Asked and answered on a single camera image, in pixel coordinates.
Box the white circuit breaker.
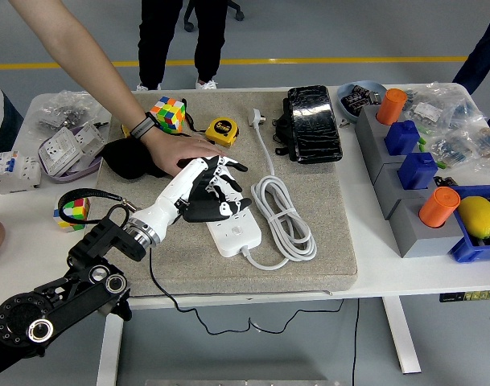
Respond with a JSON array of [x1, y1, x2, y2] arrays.
[[0, 148, 43, 195]]

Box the person's left hand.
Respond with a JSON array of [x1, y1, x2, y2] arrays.
[[142, 129, 225, 177]]

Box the grey-brown mat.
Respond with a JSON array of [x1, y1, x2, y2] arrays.
[[93, 90, 359, 299]]

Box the small white wall socket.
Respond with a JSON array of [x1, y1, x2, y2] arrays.
[[69, 121, 107, 156]]

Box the white power strip cable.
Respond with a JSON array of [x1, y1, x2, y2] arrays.
[[239, 106, 319, 271]]

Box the blue block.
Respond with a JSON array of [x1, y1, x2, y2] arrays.
[[397, 151, 439, 191], [384, 119, 422, 157]]

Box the black tape measure strap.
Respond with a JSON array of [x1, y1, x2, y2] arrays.
[[181, 98, 209, 133]]

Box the black capacitors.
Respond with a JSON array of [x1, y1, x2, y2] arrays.
[[341, 84, 385, 112]]

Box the orange cylinder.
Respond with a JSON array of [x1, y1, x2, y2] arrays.
[[418, 186, 462, 229], [375, 88, 408, 126]]

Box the blue plastic bin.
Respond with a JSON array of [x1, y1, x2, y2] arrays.
[[447, 183, 490, 265]]

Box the light blue bowl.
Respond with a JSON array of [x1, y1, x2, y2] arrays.
[[336, 80, 387, 124]]

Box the clear bag of white parts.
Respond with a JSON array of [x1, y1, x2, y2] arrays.
[[403, 82, 489, 132]]

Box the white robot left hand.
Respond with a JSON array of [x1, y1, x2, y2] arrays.
[[130, 155, 253, 244]]

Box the clear bag of metal screws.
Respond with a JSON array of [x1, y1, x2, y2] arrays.
[[33, 90, 111, 132]]

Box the black power adapter plug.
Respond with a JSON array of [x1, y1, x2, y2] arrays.
[[187, 179, 225, 210]]

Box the large colourful puzzle cube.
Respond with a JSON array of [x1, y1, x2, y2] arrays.
[[150, 96, 187, 133]]

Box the black glossy cracked device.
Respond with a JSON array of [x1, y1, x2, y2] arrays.
[[286, 84, 344, 165]]

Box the large white wall socket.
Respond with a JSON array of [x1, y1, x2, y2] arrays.
[[37, 126, 84, 178]]

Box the black wristband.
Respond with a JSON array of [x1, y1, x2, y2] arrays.
[[130, 111, 159, 140]]

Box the black hanging cable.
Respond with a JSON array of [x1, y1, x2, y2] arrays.
[[351, 299, 360, 386]]

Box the black cloth pouch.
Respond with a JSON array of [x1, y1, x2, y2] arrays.
[[101, 138, 169, 181]]

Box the small colourful puzzle cube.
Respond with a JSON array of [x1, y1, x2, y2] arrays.
[[53, 196, 91, 233]]

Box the yellow lemon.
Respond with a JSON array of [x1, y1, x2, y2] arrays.
[[457, 195, 490, 239]]

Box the grey socket block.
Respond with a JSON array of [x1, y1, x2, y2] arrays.
[[373, 154, 441, 221], [355, 105, 425, 185], [388, 188, 477, 259]]

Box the yellow square tape measure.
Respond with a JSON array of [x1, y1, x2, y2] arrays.
[[204, 116, 241, 149]]

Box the white table leg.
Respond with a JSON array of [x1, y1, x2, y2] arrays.
[[381, 297, 422, 375], [96, 310, 125, 386]]

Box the thin black adapter cord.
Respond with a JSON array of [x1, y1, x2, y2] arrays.
[[148, 244, 346, 335]]

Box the white power strip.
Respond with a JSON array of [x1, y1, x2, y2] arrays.
[[187, 156, 263, 257]]

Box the clear bag of blue parts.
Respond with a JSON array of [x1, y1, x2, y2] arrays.
[[423, 128, 483, 170]]

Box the table control panel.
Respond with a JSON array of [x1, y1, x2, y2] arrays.
[[438, 288, 490, 303]]

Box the black electronic module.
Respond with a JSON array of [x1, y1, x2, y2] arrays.
[[432, 175, 459, 190]]

